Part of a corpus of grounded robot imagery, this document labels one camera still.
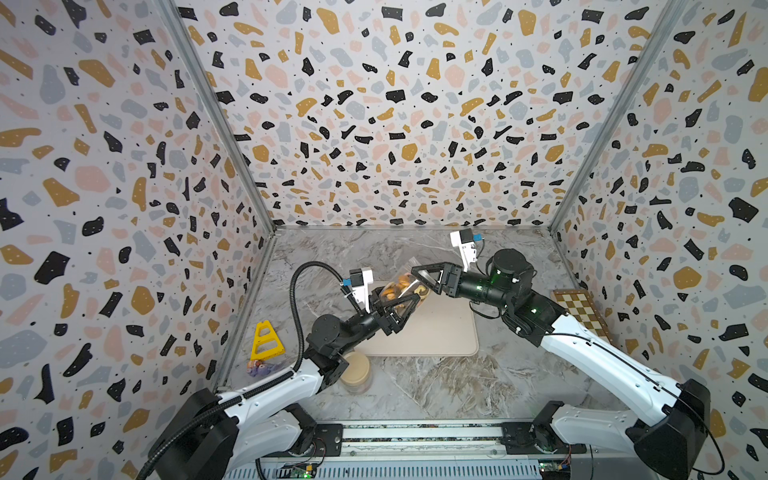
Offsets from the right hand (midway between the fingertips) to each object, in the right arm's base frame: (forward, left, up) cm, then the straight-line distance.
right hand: (421, 275), depth 64 cm
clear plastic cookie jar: (-2, +4, -1) cm, 4 cm away
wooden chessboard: (+15, -53, -34) cm, 65 cm away
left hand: (-4, +1, -2) cm, 5 cm away
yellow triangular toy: (0, +45, -32) cm, 55 cm away
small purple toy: (-9, +44, -32) cm, 55 cm away
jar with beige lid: (-14, +15, -24) cm, 31 cm away
